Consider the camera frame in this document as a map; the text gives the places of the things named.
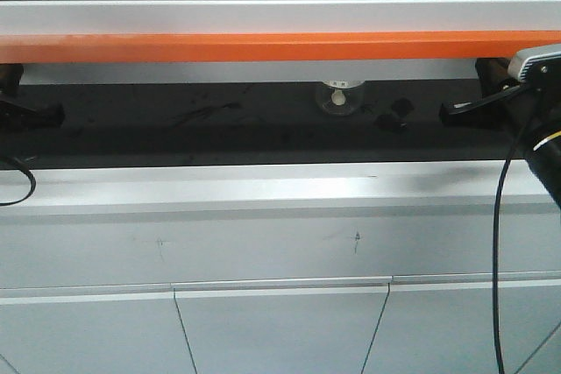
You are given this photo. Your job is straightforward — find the glass jar with white lid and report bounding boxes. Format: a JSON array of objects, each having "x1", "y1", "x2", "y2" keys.
[{"x1": 315, "y1": 81, "x2": 366, "y2": 116}]

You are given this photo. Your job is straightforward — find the white fume hood sash frame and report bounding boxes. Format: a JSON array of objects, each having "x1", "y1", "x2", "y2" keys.
[{"x1": 1, "y1": 0, "x2": 560, "y2": 85}]

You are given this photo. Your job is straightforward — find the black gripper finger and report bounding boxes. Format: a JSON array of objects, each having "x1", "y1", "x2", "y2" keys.
[
  {"x1": 0, "y1": 63, "x2": 24, "y2": 96},
  {"x1": 1, "y1": 100, "x2": 65, "y2": 131}
]

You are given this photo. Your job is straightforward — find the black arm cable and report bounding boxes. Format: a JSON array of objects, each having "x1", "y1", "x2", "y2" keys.
[{"x1": 0, "y1": 155, "x2": 38, "y2": 208}]

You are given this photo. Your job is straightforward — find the orange sash handle bar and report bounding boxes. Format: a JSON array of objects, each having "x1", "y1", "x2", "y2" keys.
[{"x1": 1, "y1": 31, "x2": 560, "y2": 64}]

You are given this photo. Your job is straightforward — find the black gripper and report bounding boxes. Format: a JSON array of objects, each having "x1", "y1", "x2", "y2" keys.
[{"x1": 439, "y1": 58, "x2": 560, "y2": 149}]

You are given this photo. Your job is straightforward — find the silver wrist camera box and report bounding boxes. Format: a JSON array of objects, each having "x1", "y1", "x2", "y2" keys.
[{"x1": 507, "y1": 44, "x2": 560, "y2": 82}]

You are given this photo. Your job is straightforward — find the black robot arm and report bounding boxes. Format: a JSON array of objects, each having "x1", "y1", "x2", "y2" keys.
[{"x1": 439, "y1": 58, "x2": 560, "y2": 204}]

